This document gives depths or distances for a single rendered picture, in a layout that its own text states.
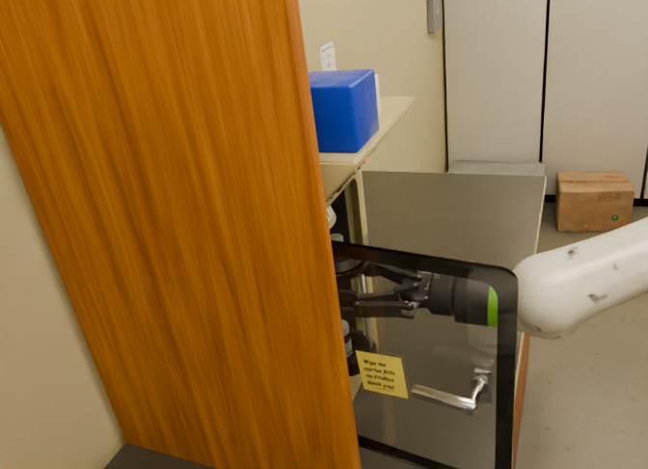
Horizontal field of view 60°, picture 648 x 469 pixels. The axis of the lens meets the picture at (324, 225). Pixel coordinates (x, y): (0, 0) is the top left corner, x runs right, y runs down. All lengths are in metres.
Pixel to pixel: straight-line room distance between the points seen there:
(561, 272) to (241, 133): 0.44
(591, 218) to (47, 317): 3.22
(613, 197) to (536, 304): 2.96
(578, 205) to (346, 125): 3.04
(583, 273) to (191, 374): 0.62
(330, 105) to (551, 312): 0.39
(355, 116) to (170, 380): 0.55
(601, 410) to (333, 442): 1.77
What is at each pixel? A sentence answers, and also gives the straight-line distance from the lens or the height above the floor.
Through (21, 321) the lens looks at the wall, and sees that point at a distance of 1.04.
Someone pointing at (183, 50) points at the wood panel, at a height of 1.67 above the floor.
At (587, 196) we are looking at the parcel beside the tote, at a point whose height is 0.25.
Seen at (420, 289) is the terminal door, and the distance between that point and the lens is 0.76.
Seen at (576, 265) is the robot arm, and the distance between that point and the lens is 0.79.
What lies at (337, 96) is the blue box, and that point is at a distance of 0.73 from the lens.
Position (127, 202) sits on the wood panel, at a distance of 0.84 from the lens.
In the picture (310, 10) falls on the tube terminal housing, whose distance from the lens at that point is 0.88.
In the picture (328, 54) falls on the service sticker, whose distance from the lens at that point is 0.94.
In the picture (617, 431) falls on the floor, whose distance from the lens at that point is 2.50.
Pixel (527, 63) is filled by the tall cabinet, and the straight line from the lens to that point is 3.83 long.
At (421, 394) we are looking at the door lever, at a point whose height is 1.20.
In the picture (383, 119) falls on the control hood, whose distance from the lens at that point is 0.89.
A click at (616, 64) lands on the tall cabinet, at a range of 3.83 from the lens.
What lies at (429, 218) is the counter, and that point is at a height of 0.94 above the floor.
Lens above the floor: 1.76
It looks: 26 degrees down
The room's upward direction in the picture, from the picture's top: 8 degrees counter-clockwise
